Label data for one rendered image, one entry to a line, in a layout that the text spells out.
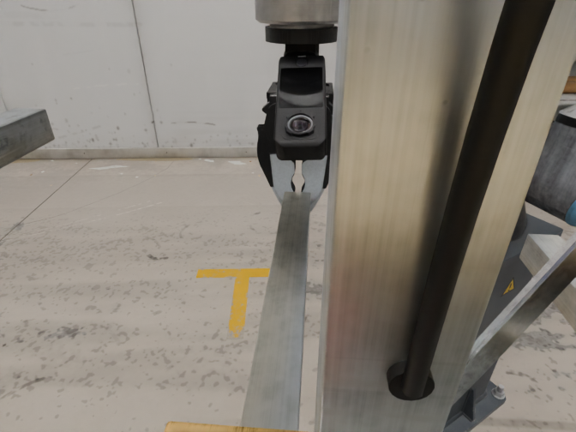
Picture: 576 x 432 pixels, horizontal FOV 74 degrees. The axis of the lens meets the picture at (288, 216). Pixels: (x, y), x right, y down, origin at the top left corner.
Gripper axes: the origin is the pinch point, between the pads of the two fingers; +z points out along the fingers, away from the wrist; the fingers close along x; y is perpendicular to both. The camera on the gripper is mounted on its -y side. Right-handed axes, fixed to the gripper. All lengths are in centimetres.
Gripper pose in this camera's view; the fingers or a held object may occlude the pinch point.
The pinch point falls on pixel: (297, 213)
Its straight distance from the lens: 45.5
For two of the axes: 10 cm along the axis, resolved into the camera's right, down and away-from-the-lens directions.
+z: 0.0, 8.6, 5.0
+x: -10.0, -0.4, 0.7
